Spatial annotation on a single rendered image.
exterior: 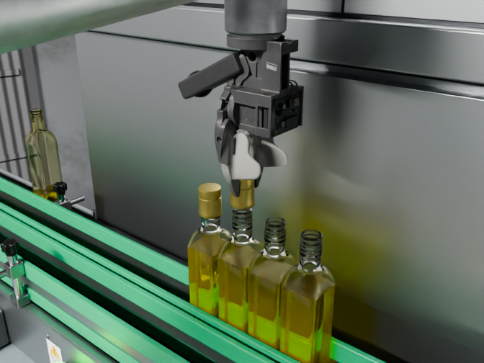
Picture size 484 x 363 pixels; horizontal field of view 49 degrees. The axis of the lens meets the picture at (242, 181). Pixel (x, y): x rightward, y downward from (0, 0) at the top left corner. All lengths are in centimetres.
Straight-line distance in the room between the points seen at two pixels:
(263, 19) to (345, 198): 30
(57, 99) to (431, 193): 268
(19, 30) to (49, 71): 281
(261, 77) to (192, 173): 41
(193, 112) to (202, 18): 18
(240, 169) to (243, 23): 18
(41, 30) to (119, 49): 75
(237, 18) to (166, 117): 44
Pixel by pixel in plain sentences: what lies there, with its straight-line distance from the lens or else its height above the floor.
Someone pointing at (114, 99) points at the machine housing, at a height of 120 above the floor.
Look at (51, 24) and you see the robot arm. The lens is 37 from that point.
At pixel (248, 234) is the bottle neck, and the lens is 76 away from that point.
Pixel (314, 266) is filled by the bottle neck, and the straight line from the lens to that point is 70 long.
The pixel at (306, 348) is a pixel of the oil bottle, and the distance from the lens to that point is 76.
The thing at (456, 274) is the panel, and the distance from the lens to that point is 77.
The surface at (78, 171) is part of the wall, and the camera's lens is 335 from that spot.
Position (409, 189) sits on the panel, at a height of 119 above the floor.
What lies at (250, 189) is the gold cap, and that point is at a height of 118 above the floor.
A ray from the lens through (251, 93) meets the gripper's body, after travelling 64.
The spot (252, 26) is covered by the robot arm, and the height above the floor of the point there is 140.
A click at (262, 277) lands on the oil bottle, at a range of 74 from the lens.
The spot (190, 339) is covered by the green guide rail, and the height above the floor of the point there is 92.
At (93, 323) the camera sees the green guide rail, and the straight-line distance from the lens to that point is 92.
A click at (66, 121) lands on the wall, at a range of 325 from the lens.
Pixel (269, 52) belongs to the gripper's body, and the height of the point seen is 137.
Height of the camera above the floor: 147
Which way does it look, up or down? 23 degrees down
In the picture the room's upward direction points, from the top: straight up
